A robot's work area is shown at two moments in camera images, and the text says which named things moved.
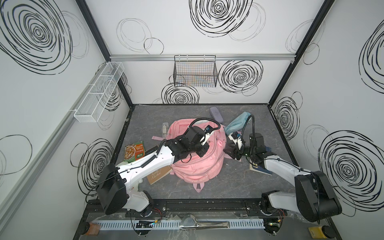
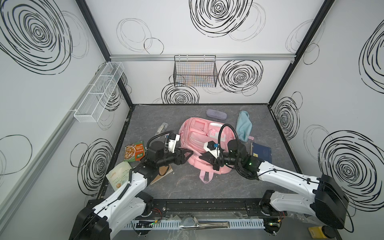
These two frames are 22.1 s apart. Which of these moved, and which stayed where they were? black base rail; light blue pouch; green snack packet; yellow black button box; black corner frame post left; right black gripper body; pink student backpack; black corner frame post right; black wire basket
Moved: right black gripper body; pink student backpack; light blue pouch
Stayed: black corner frame post right; yellow black button box; green snack packet; black base rail; black corner frame post left; black wire basket
